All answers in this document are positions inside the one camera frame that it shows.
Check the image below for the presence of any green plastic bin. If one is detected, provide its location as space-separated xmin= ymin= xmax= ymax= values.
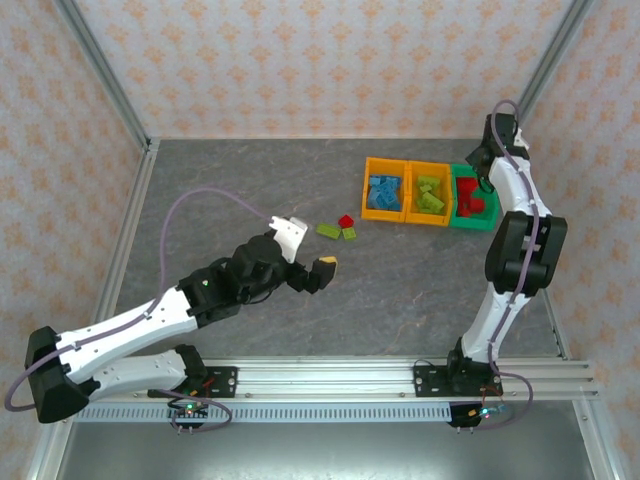
xmin=448 ymin=163 xmax=502 ymax=233

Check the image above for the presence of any orange plastic bin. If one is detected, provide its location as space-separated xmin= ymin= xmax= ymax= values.
xmin=360 ymin=155 xmax=408 ymax=223
xmin=403 ymin=160 xmax=456 ymax=227

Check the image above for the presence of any small electronics board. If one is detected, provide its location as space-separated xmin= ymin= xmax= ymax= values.
xmin=448 ymin=403 xmax=507 ymax=430
xmin=166 ymin=398 xmax=209 ymax=432

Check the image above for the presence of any grey metal sheet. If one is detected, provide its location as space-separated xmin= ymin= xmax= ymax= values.
xmin=53 ymin=422 xmax=597 ymax=480

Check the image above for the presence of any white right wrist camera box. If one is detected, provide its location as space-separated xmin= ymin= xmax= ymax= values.
xmin=513 ymin=126 xmax=533 ymax=163

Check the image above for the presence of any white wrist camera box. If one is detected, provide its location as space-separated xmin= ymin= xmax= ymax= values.
xmin=268 ymin=215 xmax=308 ymax=265
xmin=513 ymin=126 xmax=533 ymax=163

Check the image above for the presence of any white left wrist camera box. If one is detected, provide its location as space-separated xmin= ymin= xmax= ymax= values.
xmin=268 ymin=215 xmax=308 ymax=265

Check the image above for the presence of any aluminium frame post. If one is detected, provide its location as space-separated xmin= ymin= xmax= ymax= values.
xmin=514 ymin=0 xmax=599 ymax=126
xmin=53 ymin=0 xmax=154 ymax=151

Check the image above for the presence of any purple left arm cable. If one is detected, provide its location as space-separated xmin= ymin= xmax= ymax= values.
xmin=3 ymin=186 xmax=277 ymax=434

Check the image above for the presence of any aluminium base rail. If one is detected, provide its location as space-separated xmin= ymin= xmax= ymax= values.
xmin=132 ymin=356 xmax=600 ymax=400

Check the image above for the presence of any slotted grey cable duct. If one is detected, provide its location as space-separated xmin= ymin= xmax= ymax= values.
xmin=78 ymin=403 xmax=454 ymax=424

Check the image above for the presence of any aluminium table side rail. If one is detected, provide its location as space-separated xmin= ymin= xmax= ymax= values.
xmin=24 ymin=139 xmax=162 ymax=480
xmin=498 ymin=143 xmax=619 ymax=480

